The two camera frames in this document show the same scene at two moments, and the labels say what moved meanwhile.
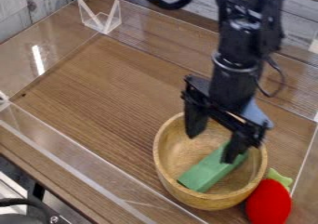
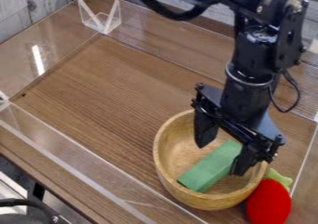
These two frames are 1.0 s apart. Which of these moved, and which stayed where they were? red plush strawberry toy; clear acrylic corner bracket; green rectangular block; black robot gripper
Moved: black robot gripper
Stayed: red plush strawberry toy; green rectangular block; clear acrylic corner bracket
